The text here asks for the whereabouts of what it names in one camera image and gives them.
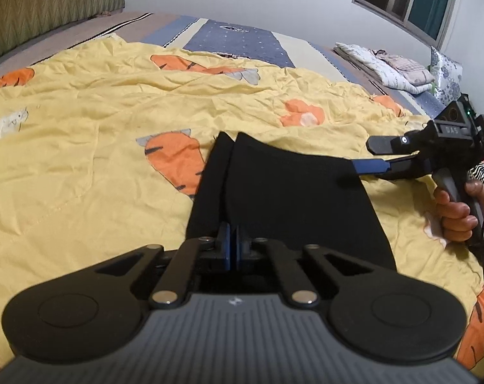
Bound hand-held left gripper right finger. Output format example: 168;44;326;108
235;223;372;309

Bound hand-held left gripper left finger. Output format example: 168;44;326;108
93;221;232;309

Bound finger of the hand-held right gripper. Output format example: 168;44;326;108
366;131;428;156
351;156;426;181

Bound black pants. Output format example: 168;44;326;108
185;131;398;289

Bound person's right hand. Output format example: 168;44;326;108
433;180;484;244

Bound black white striped cloth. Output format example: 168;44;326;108
468;156;484;203

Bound blue floral pillow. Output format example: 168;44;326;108
429;46;464;107

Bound white floral folded quilt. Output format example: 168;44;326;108
333;42;436;96

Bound pink plaid folded cloth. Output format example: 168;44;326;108
372;50;435;84

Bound sliding window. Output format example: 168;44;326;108
353;0;465;49

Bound yellow carrot print blanket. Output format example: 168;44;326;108
0;34;484;372

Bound olive padded headboard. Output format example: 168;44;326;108
0;0;126;67

